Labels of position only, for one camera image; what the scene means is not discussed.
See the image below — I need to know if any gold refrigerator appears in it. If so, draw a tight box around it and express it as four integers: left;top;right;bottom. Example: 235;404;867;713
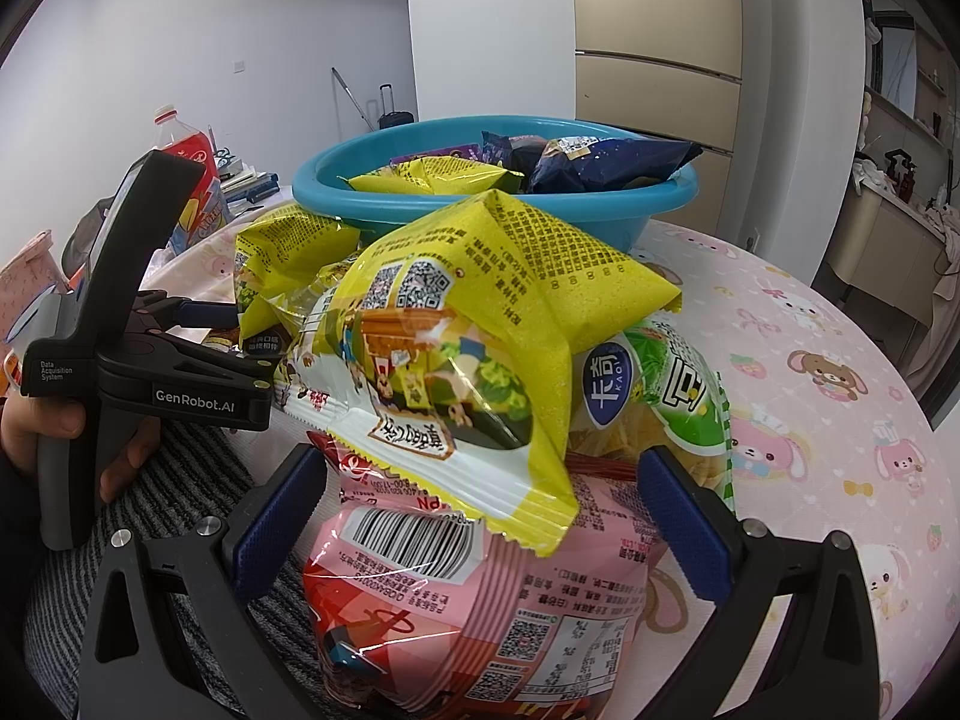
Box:
570;0;746;159

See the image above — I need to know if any black suitcase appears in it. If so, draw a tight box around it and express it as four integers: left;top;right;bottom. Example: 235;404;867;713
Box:
376;82;416;130

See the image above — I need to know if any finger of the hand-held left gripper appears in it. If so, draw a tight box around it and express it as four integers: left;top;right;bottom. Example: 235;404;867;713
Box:
135;291;242;331
160;334;272;392

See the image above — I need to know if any small yellow snack bag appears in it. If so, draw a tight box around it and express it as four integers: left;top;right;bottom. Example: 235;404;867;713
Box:
346;154;526;198

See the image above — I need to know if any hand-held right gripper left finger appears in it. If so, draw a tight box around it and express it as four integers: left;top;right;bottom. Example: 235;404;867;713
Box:
79;444;329;720

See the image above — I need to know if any white mop pole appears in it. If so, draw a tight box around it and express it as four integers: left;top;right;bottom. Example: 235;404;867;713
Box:
331;67;374;130

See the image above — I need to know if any red drink bottle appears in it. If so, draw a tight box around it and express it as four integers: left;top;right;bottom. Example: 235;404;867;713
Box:
152;103;227;241

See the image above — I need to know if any stack of books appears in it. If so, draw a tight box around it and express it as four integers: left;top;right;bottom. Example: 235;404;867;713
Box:
214;148;283;208

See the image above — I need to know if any green white snack bag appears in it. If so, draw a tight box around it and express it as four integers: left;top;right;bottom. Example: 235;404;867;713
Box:
570;313;740;520

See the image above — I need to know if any pink red snack bag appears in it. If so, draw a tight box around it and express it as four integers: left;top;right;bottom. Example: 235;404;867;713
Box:
302;431;665;720

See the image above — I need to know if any beige cabinet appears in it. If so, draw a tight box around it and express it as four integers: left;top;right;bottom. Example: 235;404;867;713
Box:
814;181;960;332

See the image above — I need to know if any large blue snack bag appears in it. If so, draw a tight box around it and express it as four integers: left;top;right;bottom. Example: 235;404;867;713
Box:
525;131;704;193

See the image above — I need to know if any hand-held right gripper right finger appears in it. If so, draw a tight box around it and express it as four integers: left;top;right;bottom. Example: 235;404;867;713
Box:
637;446;880;720

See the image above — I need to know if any yellow snack bag clear window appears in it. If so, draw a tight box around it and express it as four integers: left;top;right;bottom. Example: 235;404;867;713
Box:
289;190;684;558

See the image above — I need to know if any person's left hand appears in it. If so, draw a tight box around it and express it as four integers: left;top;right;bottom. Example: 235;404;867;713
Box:
0;397;163;505

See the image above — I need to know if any pink box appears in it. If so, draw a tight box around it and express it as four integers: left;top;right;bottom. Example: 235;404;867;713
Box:
0;231;63;347

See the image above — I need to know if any blue plastic basin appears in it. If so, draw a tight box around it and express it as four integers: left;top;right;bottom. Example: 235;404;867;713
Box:
291;116;700;253

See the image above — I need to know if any purple snack bag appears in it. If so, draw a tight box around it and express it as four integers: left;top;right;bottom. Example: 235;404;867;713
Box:
390;144;485;167

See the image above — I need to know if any grey striped clothing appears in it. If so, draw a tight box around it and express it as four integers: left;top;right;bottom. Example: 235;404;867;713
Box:
22;420;331;720

